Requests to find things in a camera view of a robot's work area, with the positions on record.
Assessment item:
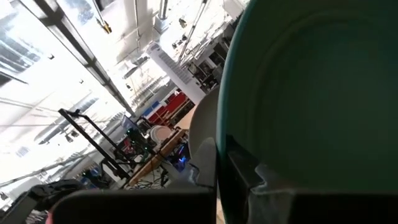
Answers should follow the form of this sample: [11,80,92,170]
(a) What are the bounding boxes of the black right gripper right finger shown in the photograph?
[219,134,398,224]

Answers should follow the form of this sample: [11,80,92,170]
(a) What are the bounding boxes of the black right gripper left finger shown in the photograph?
[51,137,218,224]

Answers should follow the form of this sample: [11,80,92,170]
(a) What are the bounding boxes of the teal plate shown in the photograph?
[216,0,398,194]

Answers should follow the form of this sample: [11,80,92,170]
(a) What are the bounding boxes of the computer with blue lights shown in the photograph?
[172,142,190,172]

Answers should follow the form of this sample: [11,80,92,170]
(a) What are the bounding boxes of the background wooden table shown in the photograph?
[127,129,189,187]

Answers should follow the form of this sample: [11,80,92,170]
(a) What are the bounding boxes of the grey plate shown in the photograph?
[188,88,221,158]

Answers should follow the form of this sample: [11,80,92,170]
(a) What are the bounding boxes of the red seat row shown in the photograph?
[146,91,189,124]

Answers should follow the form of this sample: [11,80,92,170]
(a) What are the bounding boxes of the yellow ceiling plug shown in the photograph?
[101,19,113,35]

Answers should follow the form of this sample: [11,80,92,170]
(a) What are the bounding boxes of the white perforated duct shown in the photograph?
[145,42,206,105]

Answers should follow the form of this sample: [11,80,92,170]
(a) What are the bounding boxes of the background black rig frame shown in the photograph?
[58,108,133,180]

